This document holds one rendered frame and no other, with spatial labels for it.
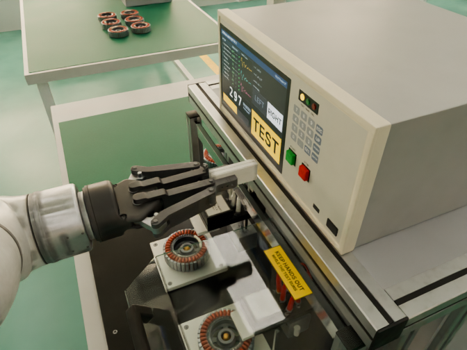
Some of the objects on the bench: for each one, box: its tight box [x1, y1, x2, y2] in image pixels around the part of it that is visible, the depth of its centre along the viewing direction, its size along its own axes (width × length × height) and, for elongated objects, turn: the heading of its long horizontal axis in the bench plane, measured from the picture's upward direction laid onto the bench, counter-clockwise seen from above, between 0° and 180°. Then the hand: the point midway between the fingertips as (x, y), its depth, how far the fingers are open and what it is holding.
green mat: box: [58, 97, 246, 192], centre depth 141 cm, size 94×61×1 cm, turn 114°
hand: (233, 174), depth 56 cm, fingers closed
